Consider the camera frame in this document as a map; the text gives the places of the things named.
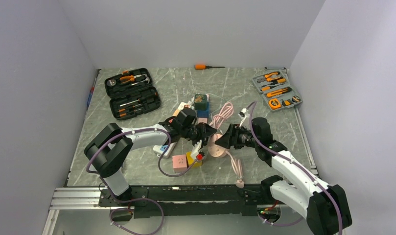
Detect white multicolour power strip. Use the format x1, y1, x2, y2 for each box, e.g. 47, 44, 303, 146
152, 101, 194, 158

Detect orange tape measure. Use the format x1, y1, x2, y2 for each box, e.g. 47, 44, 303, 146
268, 98, 281, 110

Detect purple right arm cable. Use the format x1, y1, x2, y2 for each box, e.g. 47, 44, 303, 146
246, 101, 344, 235

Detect pink round plug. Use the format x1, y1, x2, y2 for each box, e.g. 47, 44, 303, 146
235, 179, 245, 188

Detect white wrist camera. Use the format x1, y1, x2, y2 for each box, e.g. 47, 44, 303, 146
190, 140, 205, 162
238, 108, 249, 119

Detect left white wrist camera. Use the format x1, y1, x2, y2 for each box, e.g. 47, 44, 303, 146
190, 140, 205, 162

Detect loose orange screwdriver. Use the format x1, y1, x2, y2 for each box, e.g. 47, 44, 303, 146
194, 64, 225, 70

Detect orange black combination pliers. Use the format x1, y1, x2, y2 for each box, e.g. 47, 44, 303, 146
256, 71, 282, 83

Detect pink cube socket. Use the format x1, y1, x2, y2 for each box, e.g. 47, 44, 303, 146
172, 154, 188, 173

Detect black plastic tool case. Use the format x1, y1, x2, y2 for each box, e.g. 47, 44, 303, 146
104, 68, 162, 120

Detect black hex key set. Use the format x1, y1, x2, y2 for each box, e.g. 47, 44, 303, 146
282, 99, 293, 107

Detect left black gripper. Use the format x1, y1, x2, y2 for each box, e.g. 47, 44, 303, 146
181, 121, 216, 149

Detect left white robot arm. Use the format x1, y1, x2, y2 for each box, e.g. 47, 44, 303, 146
84, 108, 217, 206

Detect orange black utility knife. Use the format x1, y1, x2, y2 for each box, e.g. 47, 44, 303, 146
266, 87, 292, 98

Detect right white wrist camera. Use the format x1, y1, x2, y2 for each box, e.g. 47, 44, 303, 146
238, 108, 249, 119

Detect grey plastic tool case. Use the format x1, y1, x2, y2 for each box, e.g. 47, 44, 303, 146
251, 69, 303, 111

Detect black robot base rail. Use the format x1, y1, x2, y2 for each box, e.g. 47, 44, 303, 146
98, 184, 281, 218

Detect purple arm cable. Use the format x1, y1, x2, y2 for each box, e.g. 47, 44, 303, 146
246, 101, 344, 235
85, 127, 202, 234

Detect pink bundled strip cable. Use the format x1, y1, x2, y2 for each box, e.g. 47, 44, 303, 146
210, 101, 234, 130

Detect orange handled screwdriver upper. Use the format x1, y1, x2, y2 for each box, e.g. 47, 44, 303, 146
261, 78, 286, 92

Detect blue cube adapter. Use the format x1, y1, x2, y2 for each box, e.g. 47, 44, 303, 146
196, 109, 210, 118

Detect pink plug cable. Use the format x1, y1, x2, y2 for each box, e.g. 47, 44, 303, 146
225, 150, 244, 182

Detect dark green cube adapter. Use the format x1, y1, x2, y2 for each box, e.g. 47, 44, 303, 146
193, 94, 209, 111

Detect yellow cube socket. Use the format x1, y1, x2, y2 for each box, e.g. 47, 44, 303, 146
186, 151, 203, 168

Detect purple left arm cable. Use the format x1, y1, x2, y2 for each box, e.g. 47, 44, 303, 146
85, 127, 202, 234

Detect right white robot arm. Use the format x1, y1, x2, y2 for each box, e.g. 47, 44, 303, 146
214, 117, 352, 235

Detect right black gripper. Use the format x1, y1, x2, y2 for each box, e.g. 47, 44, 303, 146
214, 123, 259, 150

